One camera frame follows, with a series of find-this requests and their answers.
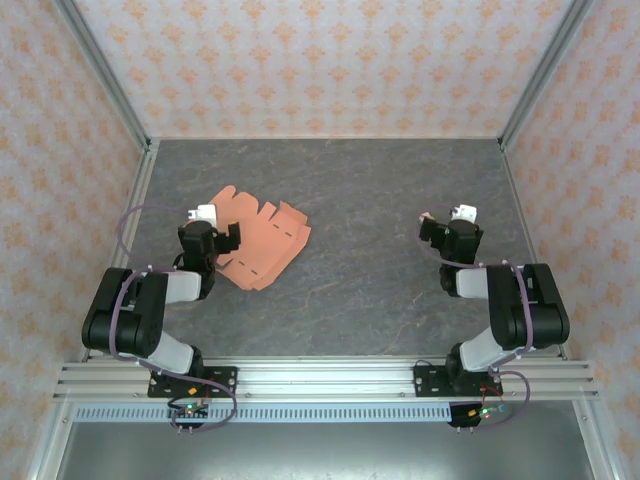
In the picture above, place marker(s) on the orange paper box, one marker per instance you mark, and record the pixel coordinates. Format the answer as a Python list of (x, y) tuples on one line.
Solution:
[(260, 250)]

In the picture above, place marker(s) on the black electronics mount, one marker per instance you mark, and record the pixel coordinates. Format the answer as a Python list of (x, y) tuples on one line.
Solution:
[(460, 416), (187, 423)]

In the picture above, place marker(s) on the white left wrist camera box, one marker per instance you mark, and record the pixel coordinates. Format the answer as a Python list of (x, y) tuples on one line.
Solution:
[(205, 212)]

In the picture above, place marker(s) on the aluminium table side rail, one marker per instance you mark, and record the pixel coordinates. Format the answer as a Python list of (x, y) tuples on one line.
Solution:
[(511, 175), (144, 175)]

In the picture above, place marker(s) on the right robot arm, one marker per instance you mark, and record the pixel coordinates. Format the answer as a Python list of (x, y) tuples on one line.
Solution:
[(530, 310)]

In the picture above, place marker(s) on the aluminium frame leg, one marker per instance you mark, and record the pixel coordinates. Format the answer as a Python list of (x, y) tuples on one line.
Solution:
[(49, 445), (596, 445)]

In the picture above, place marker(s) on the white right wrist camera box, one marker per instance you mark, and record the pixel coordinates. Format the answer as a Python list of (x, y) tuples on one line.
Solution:
[(467, 212)]

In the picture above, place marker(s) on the grey metal sheet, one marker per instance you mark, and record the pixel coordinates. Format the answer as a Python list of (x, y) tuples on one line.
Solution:
[(320, 450)]

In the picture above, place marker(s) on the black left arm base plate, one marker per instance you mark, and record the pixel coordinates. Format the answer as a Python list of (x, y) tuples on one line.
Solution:
[(225, 377)]

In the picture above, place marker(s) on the aluminium frame post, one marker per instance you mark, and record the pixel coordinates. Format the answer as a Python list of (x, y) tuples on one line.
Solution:
[(547, 65), (103, 65)]

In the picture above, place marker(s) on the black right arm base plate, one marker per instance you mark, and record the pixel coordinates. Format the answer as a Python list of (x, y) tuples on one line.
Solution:
[(430, 380)]

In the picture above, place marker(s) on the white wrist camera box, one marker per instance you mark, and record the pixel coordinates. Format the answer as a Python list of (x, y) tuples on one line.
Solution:
[(205, 212), (467, 212)]

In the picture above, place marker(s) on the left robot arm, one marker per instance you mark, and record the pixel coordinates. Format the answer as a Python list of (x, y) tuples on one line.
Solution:
[(130, 320)]

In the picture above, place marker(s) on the aluminium mounting beam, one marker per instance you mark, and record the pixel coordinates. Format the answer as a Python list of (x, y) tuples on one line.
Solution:
[(325, 380)]

